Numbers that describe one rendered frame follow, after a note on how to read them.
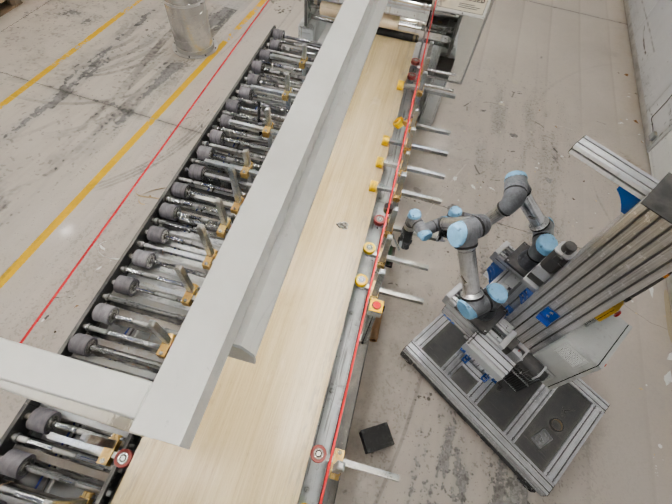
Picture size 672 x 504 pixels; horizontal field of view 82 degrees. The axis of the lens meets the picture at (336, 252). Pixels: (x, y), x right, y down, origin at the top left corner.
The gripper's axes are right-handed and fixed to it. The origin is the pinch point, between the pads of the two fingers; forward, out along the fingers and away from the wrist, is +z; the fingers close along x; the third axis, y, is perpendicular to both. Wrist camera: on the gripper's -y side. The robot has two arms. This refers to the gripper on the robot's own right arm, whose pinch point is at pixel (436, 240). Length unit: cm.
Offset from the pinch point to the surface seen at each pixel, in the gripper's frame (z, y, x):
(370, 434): 71, -12, -123
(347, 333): 21, -45, -76
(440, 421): 83, 39, -100
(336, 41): -163, -68, -69
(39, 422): -3, -182, -171
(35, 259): 83, -319, -61
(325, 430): 21, -43, -135
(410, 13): -36, -60, 225
